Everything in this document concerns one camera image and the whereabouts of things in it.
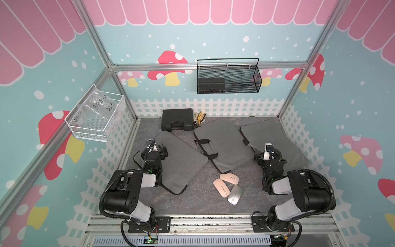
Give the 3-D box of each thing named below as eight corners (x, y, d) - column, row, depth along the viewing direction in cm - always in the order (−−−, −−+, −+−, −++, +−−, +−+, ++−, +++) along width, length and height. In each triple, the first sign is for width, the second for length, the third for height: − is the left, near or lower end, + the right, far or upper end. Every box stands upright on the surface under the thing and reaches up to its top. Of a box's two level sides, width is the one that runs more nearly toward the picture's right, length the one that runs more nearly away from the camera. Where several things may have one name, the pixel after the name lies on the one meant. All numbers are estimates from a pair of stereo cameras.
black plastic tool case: (160, 132, 113) (158, 127, 109) (164, 113, 126) (163, 108, 122) (193, 132, 113) (192, 127, 109) (194, 113, 126) (193, 108, 121)
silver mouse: (226, 202, 83) (226, 201, 81) (232, 184, 89) (233, 182, 87) (237, 207, 81) (238, 206, 80) (242, 188, 88) (243, 187, 86)
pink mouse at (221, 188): (223, 199, 84) (224, 198, 82) (211, 183, 90) (212, 181, 88) (230, 194, 86) (231, 192, 84) (218, 178, 92) (219, 176, 90)
